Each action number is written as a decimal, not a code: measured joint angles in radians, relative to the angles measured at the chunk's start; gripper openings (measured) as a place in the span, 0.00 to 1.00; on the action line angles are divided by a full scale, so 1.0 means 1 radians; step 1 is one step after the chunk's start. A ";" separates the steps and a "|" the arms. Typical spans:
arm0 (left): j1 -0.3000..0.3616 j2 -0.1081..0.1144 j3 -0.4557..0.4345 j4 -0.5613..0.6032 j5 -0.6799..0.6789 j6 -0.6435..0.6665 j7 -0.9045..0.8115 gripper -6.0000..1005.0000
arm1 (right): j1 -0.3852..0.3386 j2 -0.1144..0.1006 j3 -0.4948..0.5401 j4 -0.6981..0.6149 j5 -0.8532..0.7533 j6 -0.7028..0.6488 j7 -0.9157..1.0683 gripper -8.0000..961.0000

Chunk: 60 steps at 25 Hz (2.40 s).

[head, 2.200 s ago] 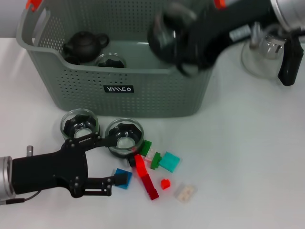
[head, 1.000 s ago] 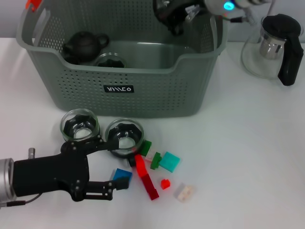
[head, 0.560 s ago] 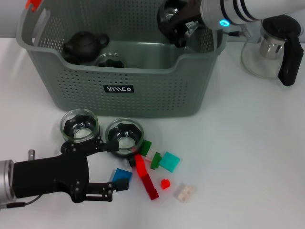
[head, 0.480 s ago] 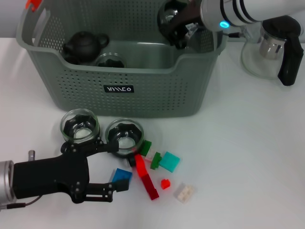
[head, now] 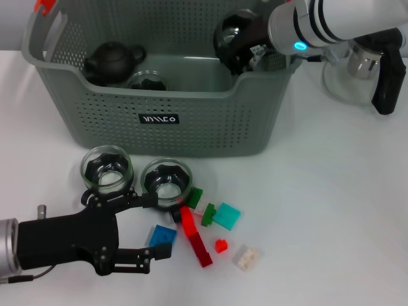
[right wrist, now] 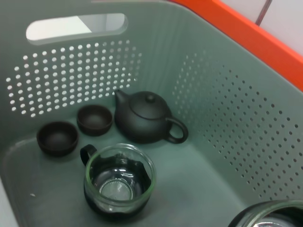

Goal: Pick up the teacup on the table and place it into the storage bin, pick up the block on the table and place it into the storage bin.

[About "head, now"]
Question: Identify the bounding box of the grey perforated plastic storage bin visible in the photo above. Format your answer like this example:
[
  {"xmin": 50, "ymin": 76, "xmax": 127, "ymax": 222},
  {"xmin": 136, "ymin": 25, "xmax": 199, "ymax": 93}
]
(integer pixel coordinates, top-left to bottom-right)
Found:
[{"xmin": 21, "ymin": 0, "xmax": 306, "ymax": 159}]

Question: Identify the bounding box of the blue square toy brick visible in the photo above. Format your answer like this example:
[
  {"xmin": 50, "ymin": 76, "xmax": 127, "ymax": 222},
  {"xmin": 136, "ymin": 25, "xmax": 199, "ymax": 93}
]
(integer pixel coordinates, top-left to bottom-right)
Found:
[{"xmin": 148, "ymin": 224, "xmax": 178, "ymax": 248}]

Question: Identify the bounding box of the glass teacup black sleeve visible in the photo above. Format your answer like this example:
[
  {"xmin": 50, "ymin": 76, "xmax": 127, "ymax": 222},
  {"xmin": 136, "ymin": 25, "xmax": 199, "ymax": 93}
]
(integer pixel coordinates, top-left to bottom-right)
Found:
[
  {"xmin": 212, "ymin": 11, "xmax": 256, "ymax": 64},
  {"xmin": 127, "ymin": 70, "xmax": 170, "ymax": 92}
]

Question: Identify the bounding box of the green toy brick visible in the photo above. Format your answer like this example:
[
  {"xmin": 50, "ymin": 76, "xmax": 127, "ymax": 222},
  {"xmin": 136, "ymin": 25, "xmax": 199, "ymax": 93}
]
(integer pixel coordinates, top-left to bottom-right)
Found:
[
  {"xmin": 200, "ymin": 203, "xmax": 218, "ymax": 228},
  {"xmin": 187, "ymin": 187, "xmax": 204, "ymax": 207}
]

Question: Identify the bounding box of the translucent white toy brick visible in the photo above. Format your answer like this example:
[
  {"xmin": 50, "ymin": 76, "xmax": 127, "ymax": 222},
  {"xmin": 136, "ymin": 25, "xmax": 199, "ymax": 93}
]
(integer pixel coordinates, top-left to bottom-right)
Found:
[{"xmin": 231, "ymin": 244, "xmax": 265, "ymax": 272}]

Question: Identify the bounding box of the black clay teapot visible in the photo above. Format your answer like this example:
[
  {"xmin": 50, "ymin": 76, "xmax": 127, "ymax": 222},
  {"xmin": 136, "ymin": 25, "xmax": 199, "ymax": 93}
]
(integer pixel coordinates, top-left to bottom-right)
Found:
[{"xmin": 84, "ymin": 41, "xmax": 147, "ymax": 84}]

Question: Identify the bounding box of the teal square toy brick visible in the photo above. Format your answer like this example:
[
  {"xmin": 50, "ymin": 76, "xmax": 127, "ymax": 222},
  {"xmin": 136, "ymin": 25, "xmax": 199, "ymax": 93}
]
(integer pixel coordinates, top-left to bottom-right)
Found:
[{"xmin": 212, "ymin": 202, "xmax": 242, "ymax": 231}]

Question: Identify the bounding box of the glass jar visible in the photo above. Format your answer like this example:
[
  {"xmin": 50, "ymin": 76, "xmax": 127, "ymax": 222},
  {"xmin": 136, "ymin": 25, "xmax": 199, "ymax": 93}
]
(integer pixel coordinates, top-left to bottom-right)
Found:
[
  {"xmin": 80, "ymin": 145, "xmax": 134, "ymax": 207},
  {"xmin": 141, "ymin": 157, "xmax": 194, "ymax": 224}
]

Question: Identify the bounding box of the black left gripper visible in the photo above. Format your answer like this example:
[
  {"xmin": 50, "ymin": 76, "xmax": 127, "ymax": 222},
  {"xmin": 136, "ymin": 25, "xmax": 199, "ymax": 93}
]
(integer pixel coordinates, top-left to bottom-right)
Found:
[{"xmin": 17, "ymin": 189, "xmax": 173, "ymax": 277}]

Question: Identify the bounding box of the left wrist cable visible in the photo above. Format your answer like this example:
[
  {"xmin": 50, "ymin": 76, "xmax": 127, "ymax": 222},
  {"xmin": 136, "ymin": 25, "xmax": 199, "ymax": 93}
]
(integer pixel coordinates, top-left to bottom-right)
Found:
[{"xmin": 0, "ymin": 266, "xmax": 55, "ymax": 285}]

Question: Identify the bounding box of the glass pitcher black handle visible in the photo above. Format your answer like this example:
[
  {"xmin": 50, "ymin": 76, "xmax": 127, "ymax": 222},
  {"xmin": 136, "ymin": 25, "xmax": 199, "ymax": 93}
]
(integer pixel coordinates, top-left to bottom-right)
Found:
[{"xmin": 322, "ymin": 27, "xmax": 407, "ymax": 115}]

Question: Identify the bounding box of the bright red long brick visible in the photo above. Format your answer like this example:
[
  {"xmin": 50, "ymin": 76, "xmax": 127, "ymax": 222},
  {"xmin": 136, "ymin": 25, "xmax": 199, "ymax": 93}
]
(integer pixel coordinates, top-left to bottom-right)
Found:
[{"xmin": 180, "ymin": 206, "xmax": 199, "ymax": 237}]

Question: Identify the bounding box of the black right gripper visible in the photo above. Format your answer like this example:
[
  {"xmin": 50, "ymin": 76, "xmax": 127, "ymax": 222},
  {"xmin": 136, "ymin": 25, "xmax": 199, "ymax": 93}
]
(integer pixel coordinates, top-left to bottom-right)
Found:
[{"xmin": 224, "ymin": 15, "xmax": 275, "ymax": 77}]

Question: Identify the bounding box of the small white toy brick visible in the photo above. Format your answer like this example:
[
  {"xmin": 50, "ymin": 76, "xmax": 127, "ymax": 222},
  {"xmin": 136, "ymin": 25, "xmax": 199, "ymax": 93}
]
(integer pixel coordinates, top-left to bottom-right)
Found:
[{"xmin": 193, "ymin": 196, "xmax": 214, "ymax": 221}]

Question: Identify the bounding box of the orange bin handle clip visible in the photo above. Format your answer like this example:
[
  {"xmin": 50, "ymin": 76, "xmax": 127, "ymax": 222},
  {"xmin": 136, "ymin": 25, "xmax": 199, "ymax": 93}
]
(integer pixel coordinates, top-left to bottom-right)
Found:
[{"xmin": 34, "ymin": 0, "xmax": 55, "ymax": 16}]

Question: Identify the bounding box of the dark red long brick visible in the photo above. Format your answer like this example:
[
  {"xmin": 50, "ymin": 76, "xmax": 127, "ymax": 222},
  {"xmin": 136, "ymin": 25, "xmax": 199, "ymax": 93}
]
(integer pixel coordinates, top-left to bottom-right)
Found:
[{"xmin": 187, "ymin": 231, "xmax": 214, "ymax": 268}]

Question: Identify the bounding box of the wrist cable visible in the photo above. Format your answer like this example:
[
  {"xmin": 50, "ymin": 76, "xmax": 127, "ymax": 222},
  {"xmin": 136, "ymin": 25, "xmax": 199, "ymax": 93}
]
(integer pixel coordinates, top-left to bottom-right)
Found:
[
  {"xmin": 301, "ymin": 47, "xmax": 339, "ymax": 64},
  {"xmin": 0, "ymin": 266, "xmax": 55, "ymax": 285}
]

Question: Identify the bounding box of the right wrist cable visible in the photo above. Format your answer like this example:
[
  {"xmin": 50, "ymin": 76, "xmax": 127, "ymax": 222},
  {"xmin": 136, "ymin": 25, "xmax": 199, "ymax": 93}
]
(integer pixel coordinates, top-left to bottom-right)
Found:
[{"xmin": 301, "ymin": 47, "xmax": 339, "ymax": 64}]

